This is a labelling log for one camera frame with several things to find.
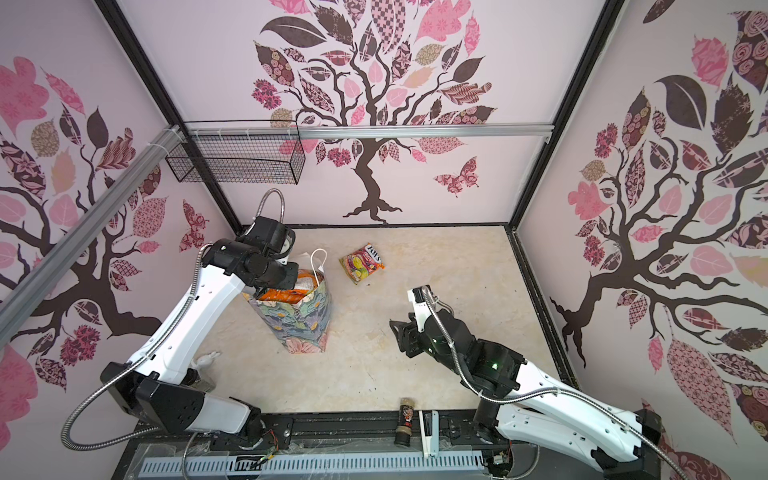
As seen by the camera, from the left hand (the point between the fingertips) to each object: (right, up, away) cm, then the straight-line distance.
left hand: (286, 282), depth 76 cm
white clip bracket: (+37, -38, -6) cm, 53 cm away
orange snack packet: (+1, -4, 0) cm, 4 cm away
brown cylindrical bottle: (+30, -37, -4) cm, 48 cm away
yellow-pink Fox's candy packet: (+17, +4, +29) cm, 34 cm away
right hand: (+29, -8, -7) cm, 31 cm away
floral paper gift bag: (+4, -12, 0) cm, 12 cm away
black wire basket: (-22, +41, +19) cm, 50 cm away
